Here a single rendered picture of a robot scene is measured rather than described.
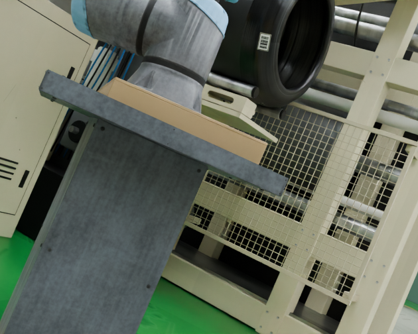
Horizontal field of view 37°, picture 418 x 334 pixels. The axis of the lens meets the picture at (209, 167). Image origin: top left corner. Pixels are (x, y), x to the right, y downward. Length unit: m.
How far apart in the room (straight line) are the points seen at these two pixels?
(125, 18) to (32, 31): 1.01
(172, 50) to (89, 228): 0.42
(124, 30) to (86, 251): 0.49
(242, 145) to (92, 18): 0.45
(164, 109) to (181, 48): 0.21
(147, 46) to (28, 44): 1.03
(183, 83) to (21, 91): 1.15
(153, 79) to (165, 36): 0.10
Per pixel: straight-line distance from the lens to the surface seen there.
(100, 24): 1.42
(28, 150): 2.50
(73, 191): 1.26
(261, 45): 2.25
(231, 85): 2.34
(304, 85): 2.58
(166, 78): 1.33
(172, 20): 1.37
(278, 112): 2.54
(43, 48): 2.41
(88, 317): 1.32
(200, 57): 1.36
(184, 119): 1.18
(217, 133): 1.20
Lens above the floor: 0.53
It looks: 1 degrees up
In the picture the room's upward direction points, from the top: 24 degrees clockwise
